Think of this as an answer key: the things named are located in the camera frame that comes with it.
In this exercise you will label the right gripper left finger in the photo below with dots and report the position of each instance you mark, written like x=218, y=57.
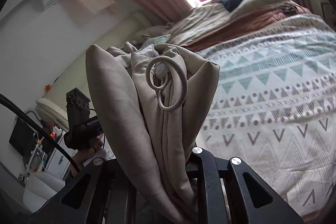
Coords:
x=100, y=193

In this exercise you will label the brown and beige blanket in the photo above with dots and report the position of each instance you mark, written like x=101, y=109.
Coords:
x=210, y=24

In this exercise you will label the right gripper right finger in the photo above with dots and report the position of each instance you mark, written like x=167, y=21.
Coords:
x=230, y=191

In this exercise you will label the left hand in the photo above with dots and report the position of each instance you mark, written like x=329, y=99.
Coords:
x=81, y=156

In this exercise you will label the beige jacket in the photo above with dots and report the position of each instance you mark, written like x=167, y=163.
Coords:
x=152, y=104

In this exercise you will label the patterned white bed quilt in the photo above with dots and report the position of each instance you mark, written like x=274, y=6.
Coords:
x=275, y=108

